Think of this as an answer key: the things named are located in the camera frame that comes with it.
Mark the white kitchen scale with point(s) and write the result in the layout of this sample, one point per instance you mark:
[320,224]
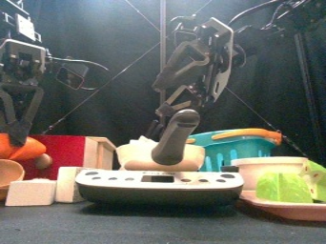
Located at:
[157,187]

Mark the green white toy vegetable slice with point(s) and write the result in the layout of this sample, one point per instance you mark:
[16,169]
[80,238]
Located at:
[316,181]

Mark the pink plate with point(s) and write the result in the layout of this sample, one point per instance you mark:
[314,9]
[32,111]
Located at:
[289,209]

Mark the wooden bowl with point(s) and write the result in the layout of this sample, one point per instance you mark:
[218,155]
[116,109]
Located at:
[10,176]

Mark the white mortar bowl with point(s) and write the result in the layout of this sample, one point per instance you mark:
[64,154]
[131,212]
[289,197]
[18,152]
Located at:
[135,155]

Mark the green toy lettuce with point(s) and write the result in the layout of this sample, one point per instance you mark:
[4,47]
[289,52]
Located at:
[282,189]

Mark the orange toy carrot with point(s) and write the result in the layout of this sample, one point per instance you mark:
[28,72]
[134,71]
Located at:
[23,149]

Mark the round wooden drawer knob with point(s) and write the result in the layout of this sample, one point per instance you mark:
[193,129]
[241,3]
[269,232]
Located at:
[43,161]

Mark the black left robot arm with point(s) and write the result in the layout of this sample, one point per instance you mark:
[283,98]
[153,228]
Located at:
[16,22]

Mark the red wooden drawer box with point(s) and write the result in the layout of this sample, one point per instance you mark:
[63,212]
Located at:
[67,152]

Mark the vertical metal frame pole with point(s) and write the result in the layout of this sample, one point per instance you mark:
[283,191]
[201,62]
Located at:
[162,38]

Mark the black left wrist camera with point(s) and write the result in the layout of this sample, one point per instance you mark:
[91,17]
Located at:
[71,76]

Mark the white plastic bowl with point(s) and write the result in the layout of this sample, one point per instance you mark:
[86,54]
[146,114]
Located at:
[267,166]

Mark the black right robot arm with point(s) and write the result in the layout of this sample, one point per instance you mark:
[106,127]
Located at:
[275,19]

